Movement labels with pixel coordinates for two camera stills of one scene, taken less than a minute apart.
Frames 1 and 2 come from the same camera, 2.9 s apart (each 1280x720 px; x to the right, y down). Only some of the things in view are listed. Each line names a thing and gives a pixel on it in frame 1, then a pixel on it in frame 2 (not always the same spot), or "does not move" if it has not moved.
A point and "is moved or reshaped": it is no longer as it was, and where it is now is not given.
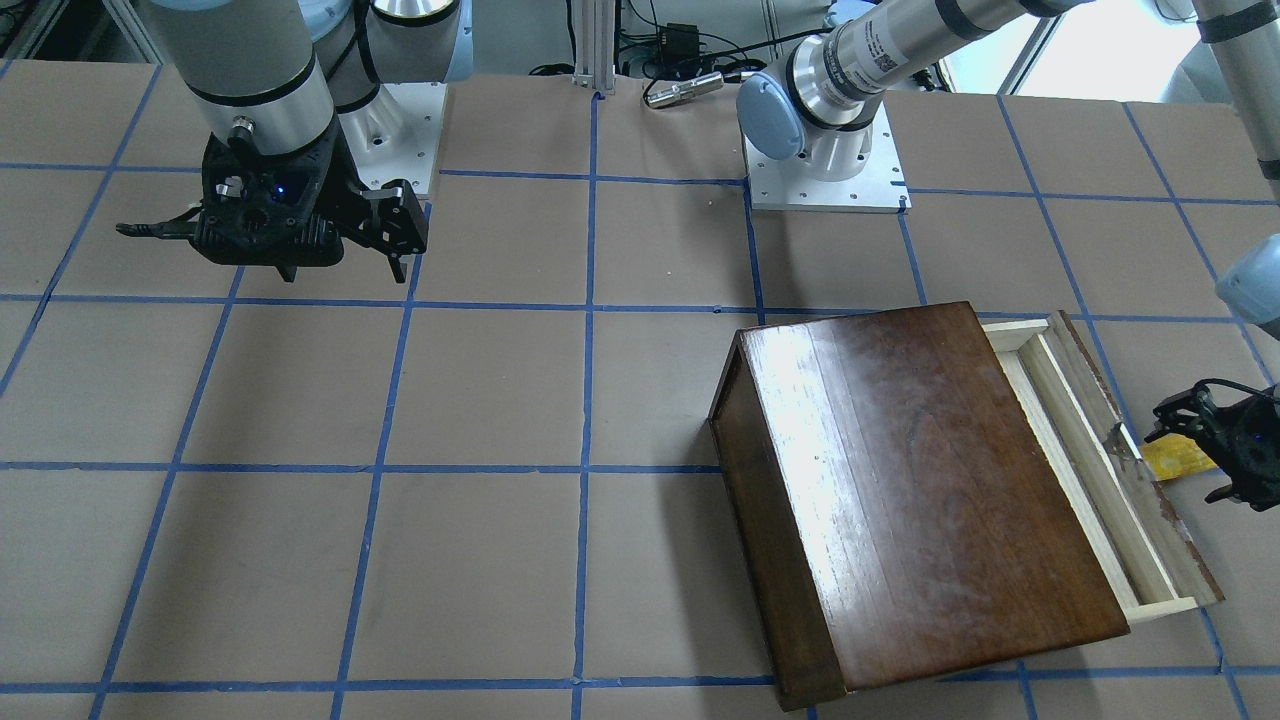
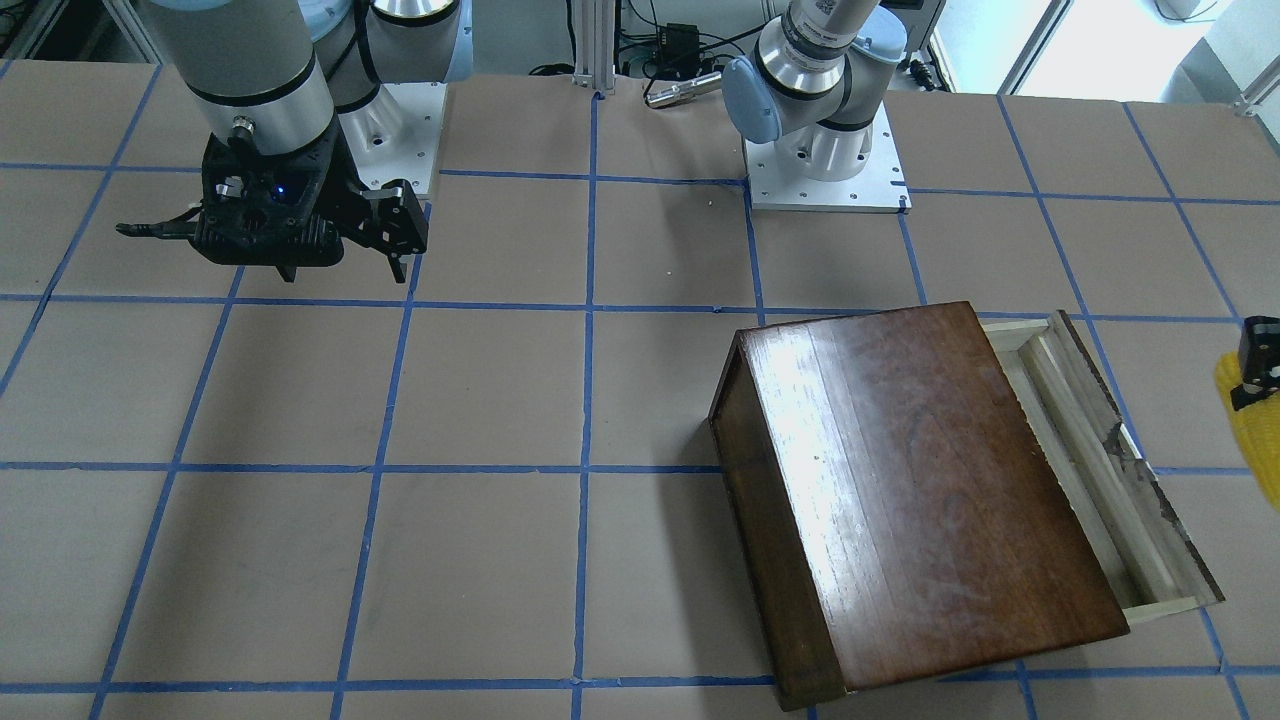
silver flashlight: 686,89 does not move
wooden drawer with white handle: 1151,561 does not move
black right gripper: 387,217 does not move
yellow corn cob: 1174,454 is moved or reshaped
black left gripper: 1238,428 -> 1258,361
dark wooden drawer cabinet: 894,513 does not move
